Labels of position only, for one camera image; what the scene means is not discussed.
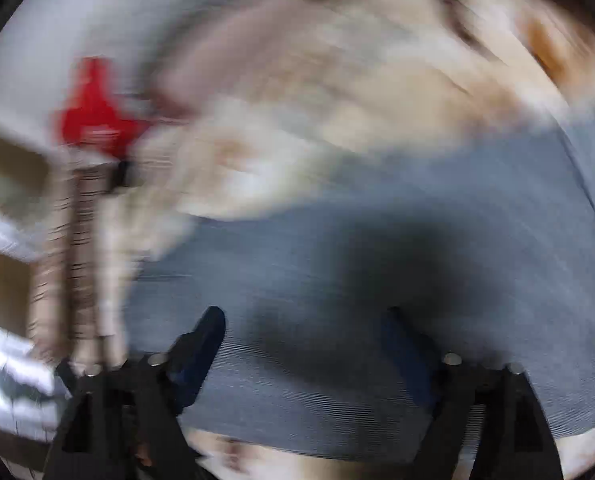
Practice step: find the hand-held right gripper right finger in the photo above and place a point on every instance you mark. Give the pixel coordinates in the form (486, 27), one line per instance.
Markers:
(402, 355)

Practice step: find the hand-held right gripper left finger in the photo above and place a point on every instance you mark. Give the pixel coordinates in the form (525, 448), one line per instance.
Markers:
(203, 345)

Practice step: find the blue denim jeans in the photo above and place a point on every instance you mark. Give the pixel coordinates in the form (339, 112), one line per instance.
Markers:
(377, 285)

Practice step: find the striped beige cloth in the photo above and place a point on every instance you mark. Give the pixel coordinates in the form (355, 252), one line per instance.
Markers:
(77, 250)

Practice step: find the silver shiny sheet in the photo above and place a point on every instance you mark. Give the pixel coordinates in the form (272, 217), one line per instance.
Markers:
(12, 385)

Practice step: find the leaf-print beige blanket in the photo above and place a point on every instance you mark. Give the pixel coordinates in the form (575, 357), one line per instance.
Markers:
(327, 110)

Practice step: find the red object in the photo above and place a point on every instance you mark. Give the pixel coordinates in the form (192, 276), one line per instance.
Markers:
(95, 112)

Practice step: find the brown cardboard box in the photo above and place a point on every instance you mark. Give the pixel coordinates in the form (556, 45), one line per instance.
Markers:
(5, 180)

